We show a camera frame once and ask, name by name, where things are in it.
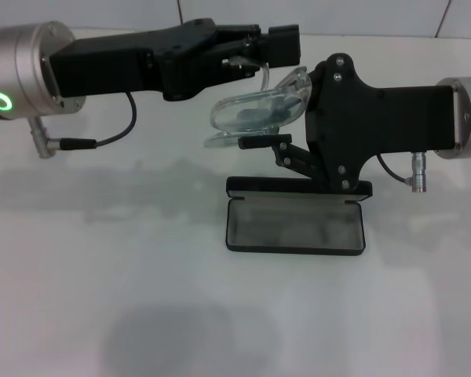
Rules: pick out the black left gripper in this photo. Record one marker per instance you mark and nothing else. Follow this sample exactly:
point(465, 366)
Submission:
point(121, 63)

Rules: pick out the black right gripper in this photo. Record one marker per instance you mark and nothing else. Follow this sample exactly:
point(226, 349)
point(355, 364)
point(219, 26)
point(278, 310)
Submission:
point(377, 118)

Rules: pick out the clear plastic glasses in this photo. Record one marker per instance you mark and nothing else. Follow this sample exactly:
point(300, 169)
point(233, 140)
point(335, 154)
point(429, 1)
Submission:
point(255, 102)

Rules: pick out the black glasses case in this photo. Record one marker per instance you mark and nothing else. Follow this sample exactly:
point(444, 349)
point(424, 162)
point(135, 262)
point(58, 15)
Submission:
point(298, 231)

